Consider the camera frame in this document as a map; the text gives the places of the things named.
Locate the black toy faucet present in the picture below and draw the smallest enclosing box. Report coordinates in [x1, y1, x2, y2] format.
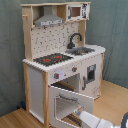
[67, 33, 82, 49]

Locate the white cabinet door with window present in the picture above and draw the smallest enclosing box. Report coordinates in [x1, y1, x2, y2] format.
[80, 55, 102, 99]

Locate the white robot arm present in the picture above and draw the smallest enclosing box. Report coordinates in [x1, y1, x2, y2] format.
[75, 111, 128, 128]

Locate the black toy stovetop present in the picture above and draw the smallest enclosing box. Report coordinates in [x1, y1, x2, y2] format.
[34, 53, 71, 67]

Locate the grey range hood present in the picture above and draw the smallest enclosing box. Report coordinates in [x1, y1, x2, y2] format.
[35, 6, 64, 27]

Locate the wooden toy kitchen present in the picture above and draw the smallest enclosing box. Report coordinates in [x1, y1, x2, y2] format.
[22, 2, 105, 128]

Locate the toy microwave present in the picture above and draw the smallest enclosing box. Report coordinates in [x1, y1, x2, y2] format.
[66, 3, 90, 21]

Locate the grey toy sink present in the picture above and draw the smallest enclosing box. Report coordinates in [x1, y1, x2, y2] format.
[65, 47, 95, 56]

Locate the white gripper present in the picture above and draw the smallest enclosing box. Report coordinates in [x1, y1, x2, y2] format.
[76, 111, 100, 128]

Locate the white oven door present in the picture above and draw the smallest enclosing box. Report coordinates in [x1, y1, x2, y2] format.
[49, 86, 94, 128]

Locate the red right oven knob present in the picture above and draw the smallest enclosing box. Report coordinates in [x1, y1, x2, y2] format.
[71, 65, 79, 73]

